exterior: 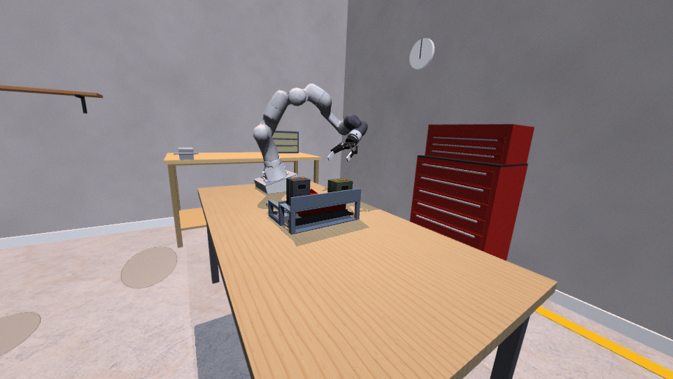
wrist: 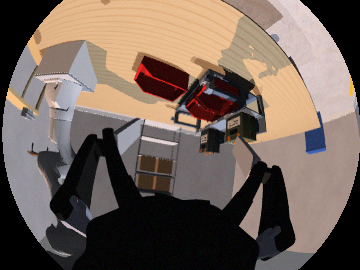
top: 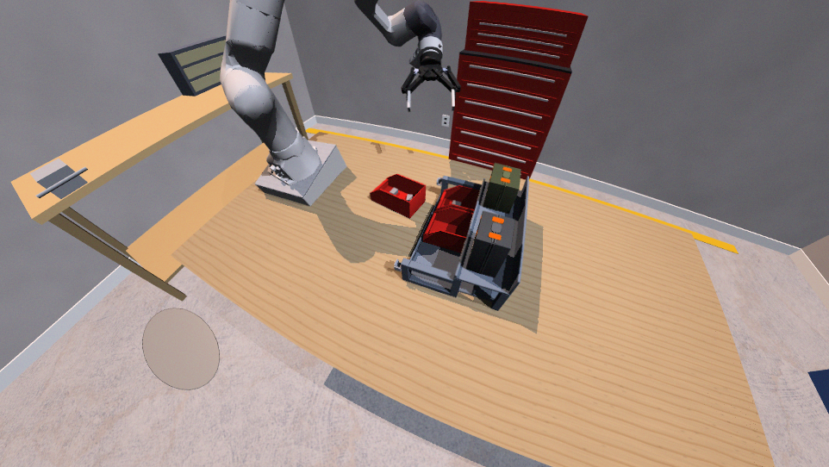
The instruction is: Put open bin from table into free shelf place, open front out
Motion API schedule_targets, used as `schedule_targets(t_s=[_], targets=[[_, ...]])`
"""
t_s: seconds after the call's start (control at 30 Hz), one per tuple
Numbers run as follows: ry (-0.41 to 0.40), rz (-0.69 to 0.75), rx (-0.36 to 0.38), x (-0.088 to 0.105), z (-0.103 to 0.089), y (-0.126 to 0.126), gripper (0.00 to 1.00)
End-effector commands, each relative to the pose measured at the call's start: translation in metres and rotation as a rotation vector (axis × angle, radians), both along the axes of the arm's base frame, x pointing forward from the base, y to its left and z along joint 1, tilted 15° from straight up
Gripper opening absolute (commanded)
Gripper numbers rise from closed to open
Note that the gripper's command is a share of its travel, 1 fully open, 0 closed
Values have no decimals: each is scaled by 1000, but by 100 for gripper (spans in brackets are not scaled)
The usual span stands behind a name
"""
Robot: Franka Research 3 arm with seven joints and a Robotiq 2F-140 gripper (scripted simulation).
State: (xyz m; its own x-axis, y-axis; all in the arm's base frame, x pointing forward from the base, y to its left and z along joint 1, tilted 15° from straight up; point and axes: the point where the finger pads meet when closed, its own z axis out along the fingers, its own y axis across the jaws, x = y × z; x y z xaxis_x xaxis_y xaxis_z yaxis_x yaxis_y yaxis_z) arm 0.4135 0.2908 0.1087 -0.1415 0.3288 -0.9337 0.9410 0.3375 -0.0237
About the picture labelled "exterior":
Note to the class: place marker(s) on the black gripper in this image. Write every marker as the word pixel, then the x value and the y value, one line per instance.
pixel 350 142

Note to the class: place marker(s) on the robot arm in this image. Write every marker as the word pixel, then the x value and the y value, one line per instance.
pixel 274 169

